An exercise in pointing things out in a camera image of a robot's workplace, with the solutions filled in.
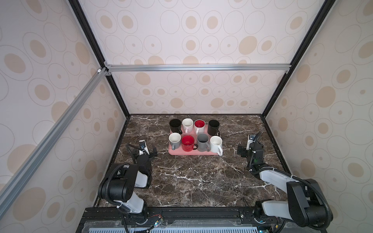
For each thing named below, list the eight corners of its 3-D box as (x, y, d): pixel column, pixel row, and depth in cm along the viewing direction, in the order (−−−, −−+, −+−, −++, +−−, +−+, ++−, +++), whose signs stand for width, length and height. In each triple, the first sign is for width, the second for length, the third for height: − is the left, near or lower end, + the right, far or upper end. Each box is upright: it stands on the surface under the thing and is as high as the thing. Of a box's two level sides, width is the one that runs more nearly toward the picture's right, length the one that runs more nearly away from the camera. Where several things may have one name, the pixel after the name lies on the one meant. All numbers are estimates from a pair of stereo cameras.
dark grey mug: (196, 154, 99) (197, 145, 90) (196, 143, 105) (197, 133, 96) (208, 154, 99) (210, 145, 90) (207, 143, 105) (209, 133, 96)
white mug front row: (194, 137, 108) (194, 130, 102) (193, 126, 115) (194, 119, 109) (205, 137, 108) (206, 130, 102) (204, 126, 115) (205, 119, 109)
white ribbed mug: (210, 157, 98) (211, 150, 91) (208, 142, 105) (210, 135, 99) (222, 157, 98) (224, 150, 91) (219, 142, 105) (221, 135, 99)
